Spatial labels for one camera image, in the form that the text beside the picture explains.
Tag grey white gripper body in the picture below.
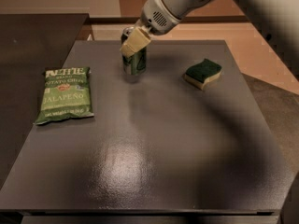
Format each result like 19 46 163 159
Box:
140 0 187 35

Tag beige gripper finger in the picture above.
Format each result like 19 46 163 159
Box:
120 26 150 58

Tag green soda can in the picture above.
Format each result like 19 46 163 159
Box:
121 26 148 77

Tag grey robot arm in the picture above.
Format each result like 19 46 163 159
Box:
121 0 299 77

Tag green jalapeno chip bag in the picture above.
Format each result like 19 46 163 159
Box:
35 67 94 125

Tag green and yellow sponge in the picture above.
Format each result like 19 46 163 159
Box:
183 59 222 90

